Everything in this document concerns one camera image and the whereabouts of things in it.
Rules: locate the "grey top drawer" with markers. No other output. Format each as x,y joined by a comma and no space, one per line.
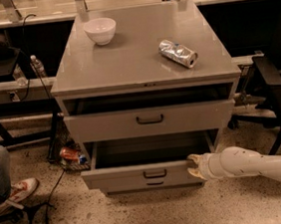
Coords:
148,113

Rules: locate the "black tripod stand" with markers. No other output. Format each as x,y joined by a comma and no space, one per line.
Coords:
19,210

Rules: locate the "black office chair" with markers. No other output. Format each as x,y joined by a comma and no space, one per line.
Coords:
276,99

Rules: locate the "orange bottle on floor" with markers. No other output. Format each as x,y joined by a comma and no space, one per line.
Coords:
73,155

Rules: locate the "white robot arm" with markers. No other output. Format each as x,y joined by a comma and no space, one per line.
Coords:
234,162

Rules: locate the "crushed silver can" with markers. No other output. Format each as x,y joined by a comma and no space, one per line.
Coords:
178,53

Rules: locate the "black table leg frame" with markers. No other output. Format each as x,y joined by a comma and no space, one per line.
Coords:
32,108

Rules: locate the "clear plastic bottle behind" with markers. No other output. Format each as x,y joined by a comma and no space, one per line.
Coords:
19,76

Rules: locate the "grey metal drawer cabinet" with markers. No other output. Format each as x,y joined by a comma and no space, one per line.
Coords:
131,62

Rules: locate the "clear water bottle white cap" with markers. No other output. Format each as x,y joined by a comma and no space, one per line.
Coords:
38,67

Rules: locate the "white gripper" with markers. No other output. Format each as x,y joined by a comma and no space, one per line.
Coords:
207,167

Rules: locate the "white ceramic bowl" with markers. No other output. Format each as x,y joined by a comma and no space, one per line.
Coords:
100,30

